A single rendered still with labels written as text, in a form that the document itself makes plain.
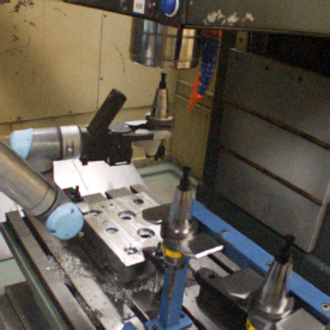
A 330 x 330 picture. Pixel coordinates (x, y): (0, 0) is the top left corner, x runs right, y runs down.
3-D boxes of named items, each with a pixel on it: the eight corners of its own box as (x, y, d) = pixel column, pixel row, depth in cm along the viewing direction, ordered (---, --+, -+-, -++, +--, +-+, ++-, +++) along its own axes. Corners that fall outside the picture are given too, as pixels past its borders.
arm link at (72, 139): (57, 122, 95) (64, 134, 88) (76, 120, 96) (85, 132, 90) (58, 152, 98) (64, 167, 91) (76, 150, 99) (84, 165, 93)
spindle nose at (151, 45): (211, 70, 91) (218, 16, 86) (140, 70, 85) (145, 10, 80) (182, 56, 104) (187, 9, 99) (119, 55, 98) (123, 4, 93)
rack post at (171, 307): (156, 340, 89) (170, 228, 76) (143, 325, 93) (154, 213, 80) (192, 324, 94) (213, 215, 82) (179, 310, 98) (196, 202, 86)
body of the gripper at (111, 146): (124, 151, 105) (75, 155, 100) (125, 118, 101) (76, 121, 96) (134, 164, 98) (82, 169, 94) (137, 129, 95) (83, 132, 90)
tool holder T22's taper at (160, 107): (172, 119, 99) (175, 90, 96) (154, 119, 97) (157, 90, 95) (163, 113, 103) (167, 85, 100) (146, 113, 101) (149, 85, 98)
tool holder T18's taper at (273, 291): (293, 304, 56) (306, 265, 53) (266, 312, 54) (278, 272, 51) (276, 284, 60) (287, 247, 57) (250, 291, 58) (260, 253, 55)
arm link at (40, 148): (10, 160, 94) (9, 125, 90) (57, 155, 98) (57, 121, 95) (13, 174, 87) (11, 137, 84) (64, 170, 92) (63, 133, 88)
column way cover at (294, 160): (307, 256, 123) (353, 88, 101) (208, 188, 157) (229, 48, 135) (317, 251, 125) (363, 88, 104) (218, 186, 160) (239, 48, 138)
